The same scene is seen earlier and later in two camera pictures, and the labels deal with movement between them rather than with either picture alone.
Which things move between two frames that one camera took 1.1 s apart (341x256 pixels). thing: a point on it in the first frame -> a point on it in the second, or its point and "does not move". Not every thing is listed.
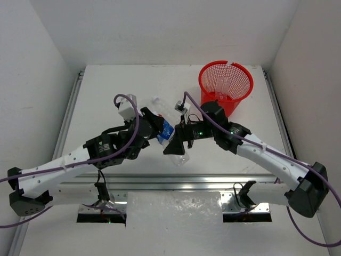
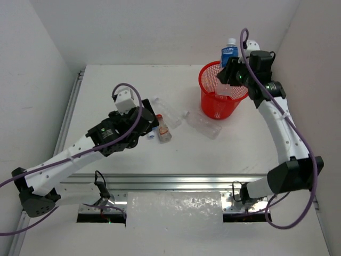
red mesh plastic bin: x=241 y=80 does not move
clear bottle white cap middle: x=161 y=109 does not move
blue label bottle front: x=164 y=137 -> x=231 y=50
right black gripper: x=181 y=133 -> x=227 y=75
